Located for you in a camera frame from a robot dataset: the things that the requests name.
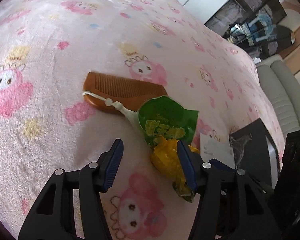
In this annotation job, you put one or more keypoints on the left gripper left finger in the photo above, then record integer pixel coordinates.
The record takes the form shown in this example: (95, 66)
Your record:
(52, 214)

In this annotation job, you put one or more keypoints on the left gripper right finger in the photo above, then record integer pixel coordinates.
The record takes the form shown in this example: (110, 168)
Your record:
(232, 204)

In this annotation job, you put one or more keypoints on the green yellow corn snack packet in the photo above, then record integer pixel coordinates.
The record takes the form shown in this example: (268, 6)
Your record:
(164, 122)

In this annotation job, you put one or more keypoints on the black storage box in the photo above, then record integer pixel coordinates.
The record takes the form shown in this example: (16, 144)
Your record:
(256, 153)

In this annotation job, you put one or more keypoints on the white paper card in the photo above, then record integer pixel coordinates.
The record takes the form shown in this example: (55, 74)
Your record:
(212, 149)

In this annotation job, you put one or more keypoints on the grey padded sofa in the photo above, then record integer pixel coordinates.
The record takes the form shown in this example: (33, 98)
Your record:
(283, 91)

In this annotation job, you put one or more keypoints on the brown wooden comb with tassel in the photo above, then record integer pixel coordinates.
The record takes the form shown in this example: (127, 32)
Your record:
(119, 98)

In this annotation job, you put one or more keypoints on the pink cartoon print blanket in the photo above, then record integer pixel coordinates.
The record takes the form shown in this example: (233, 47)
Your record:
(77, 74)

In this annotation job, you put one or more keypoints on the black glass tv stand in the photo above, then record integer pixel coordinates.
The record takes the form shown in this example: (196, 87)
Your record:
(253, 25)

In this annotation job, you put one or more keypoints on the black tracking camera left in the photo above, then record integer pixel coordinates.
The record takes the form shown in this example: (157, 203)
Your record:
(287, 189)

